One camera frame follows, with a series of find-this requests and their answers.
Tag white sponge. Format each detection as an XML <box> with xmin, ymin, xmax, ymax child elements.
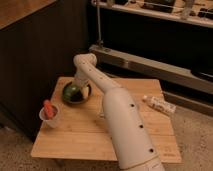
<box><xmin>99</xmin><ymin>108</ymin><xmax>105</xmax><ymax>118</ymax></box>

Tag wooden table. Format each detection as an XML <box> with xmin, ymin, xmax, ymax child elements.
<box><xmin>31</xmin><ymin>77</ymin><xmax>181</xmax><ymax>163</ymax></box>

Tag white paper cup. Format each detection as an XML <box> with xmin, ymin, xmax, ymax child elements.
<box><xmin>39</xmin><ymin>105</ymin><xmax>60</xmax><ymax>128</ymax></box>

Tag metal shelf rack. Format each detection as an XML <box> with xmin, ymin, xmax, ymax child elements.
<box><xmin>88</xmin><ymin>0</ymin><xmax>213</xmax><ymax>116</ymax></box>

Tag white patterned tube package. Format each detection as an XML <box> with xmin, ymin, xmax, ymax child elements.
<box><xmin>142</xmin><ymin>95</ymin><xmax>176</xmax><ymax>115</ymax></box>

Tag dark wooden cabinet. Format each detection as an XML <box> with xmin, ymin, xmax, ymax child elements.
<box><xmin>0</xmin><ymin>0</ymin><xmax>89</xmax><ymax>140</ymax></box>

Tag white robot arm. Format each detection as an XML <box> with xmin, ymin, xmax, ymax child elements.
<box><xmin>74</xmin><ymin>53</ymin><xmax>165</xmax><ymax>171</ymax></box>

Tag orange carrot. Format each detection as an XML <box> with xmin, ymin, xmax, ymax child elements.
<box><xmin>43</xmin><ymin>100</ymin><xmax>55</xmax><ymax>119</ymax></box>

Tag green bowl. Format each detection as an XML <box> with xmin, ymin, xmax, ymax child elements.
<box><xmin>62</xmin><ymin>82</ymin><xmax>91</xmax><ymax>104</ymax></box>

